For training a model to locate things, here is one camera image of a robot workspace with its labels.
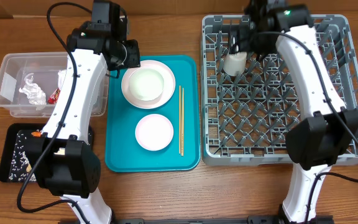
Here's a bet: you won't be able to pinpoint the cream plastic cup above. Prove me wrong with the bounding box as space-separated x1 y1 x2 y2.
223 52 247 77

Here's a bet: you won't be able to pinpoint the pink plate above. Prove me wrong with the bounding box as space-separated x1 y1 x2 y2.
121 60 176 109

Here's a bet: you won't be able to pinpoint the white napkin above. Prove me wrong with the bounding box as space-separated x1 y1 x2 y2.
58 70 67 91

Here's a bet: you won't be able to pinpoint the grey dishwasher rack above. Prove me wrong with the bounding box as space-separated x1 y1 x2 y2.
200 14 358 166

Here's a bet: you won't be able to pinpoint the red snack wrapper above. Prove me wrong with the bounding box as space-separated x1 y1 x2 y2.
47 88 60 105

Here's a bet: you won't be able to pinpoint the small pink bowl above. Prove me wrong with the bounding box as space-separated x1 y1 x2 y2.
135 114 174 151

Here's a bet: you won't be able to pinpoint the foil wrapper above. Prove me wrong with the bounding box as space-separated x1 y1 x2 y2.
19 73 47 105

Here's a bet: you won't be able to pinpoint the orange carrot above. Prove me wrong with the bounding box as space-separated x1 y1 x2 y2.
31 131 42 137

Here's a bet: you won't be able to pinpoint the rice and peanut scraps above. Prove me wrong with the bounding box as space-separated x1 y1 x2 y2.
8 129 68 182

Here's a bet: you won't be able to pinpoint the cream bowl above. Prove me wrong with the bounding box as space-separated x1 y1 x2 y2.
129 68 165 101

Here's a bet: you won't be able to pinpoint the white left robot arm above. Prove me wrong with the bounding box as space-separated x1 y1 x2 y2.
24 1 140 223

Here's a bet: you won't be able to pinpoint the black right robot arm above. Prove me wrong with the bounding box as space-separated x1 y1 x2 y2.
223 1 358 223

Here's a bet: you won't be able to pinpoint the clear plastic waste bin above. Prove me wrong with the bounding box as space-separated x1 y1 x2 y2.
0 49 109 118

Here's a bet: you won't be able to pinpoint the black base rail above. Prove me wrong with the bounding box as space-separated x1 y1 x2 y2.
110 215 335 224

